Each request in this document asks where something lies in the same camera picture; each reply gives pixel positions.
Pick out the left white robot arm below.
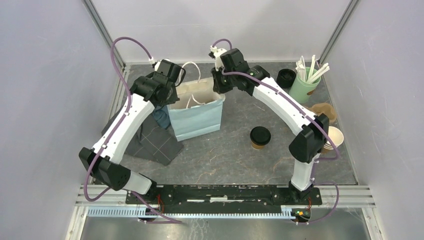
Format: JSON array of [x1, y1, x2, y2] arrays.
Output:
[[78, 59, 186, 204]]

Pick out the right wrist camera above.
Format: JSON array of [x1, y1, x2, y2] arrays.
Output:
[[209, 45, 227, 71]]

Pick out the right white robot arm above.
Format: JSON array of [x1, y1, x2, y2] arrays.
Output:
[[209, 46, 330, 204]]

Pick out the white wrapped straws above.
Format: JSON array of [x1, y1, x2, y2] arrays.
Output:
[[295, 55, 330, 84]]

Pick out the light blue paper bag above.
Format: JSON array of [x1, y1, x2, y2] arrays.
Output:
[[167, 61, 226, 142]]

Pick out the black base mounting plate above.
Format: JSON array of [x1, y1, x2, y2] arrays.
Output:
[[142, 184, 323, 214]]

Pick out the stack of black lids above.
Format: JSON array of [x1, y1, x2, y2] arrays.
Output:
[[276, 68, 297, 89]]

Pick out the stack of paper cups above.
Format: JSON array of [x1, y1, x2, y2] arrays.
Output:
[[321, 126, 344, 154]]

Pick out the green cup holder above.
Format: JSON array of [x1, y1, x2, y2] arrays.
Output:
[[289, 70, 322, 104]]

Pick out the dark grey checked cloth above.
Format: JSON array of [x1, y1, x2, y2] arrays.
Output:
[[101, 110, 184, 167]]

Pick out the brown paper coffee cup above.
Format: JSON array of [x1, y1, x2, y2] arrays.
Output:
[[250, 138, 270, 150]]

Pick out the blue crumpled cloth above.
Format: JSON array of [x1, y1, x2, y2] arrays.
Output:
[[152, 106, 171, 130]]

